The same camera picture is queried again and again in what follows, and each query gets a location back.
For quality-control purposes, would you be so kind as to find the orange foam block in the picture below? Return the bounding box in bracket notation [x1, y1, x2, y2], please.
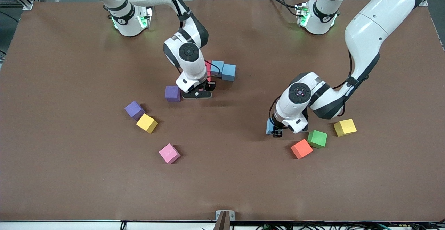
[291, 139, 314, 159]

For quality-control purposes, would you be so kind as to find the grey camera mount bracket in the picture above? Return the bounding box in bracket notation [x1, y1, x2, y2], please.
[215, 210, 236, 230]

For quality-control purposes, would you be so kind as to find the white table edge strip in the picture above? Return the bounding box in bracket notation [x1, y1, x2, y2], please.
[0, 220, 445, 230]

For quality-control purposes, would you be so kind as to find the yellow foam block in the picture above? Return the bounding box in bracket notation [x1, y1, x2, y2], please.
[333, 119, 358, 137]
[136, 114, 158, 134]

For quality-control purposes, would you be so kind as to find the brown table cover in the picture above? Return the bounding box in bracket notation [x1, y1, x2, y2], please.
[0, 0, 445, 222]

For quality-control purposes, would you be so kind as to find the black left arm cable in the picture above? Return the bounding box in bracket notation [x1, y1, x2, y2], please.
[269, 48, 355, 119]

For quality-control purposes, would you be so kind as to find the green foam block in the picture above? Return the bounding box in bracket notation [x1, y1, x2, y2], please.
[307, 130, 328, 149]

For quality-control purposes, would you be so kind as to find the purple foam block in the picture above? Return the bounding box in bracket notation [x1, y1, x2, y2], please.
[124, 101, 146, 121]
[165, 86, 181, 102]

